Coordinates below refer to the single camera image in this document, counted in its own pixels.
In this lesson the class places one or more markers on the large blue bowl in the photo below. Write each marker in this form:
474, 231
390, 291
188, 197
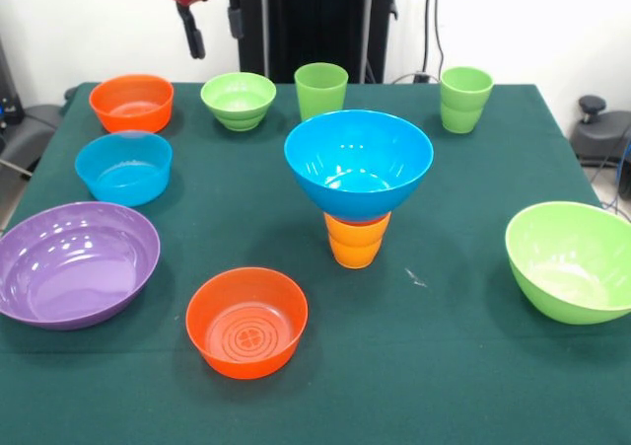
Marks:
357, 188

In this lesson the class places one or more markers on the orange-yellow stepped cup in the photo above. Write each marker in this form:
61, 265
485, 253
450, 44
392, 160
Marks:
355, 247

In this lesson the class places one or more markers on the orange bowl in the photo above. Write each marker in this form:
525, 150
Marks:
130, 114
246, 346

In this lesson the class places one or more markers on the small light green bowl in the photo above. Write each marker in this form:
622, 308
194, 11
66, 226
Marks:
236, 104

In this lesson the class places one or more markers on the small blue bowl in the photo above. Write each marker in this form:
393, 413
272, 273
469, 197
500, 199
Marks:
123, 183

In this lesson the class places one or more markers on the grey stand base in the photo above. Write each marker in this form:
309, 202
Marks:
29, 129
601, 139

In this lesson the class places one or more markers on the black device with blue light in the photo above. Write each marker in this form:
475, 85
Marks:
10, 99

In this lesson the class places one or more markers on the green stepped cup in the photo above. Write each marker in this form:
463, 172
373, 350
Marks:
466, 99

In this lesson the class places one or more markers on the purple bowl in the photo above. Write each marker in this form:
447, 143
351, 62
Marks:
74, 277

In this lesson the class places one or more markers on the dark green tablecloth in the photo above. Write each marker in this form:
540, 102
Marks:
394, 366

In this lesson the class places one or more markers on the large green bowl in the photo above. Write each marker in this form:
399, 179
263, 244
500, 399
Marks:
567, 277

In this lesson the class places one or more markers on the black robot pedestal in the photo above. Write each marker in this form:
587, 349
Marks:
315, 21

